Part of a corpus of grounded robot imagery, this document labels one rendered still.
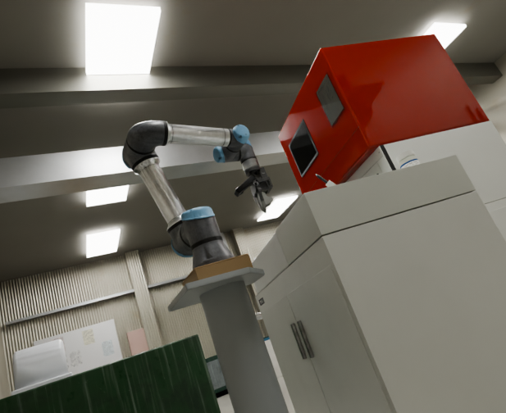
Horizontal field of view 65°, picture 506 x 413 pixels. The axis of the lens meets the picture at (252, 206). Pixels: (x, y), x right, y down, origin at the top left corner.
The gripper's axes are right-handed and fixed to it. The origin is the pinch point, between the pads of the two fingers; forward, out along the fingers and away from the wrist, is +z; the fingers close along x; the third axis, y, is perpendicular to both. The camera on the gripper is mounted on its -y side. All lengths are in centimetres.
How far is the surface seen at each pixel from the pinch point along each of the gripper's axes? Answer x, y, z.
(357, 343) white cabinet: -45, -4, 61
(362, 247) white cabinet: -50, 7, 36
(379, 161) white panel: -11, 59, -6
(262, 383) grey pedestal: -29, -31, 63
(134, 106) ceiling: 239, -14, -241
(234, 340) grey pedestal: -28, -35, 48
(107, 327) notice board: 774, -137, -90
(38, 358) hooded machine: 391, -187, -21
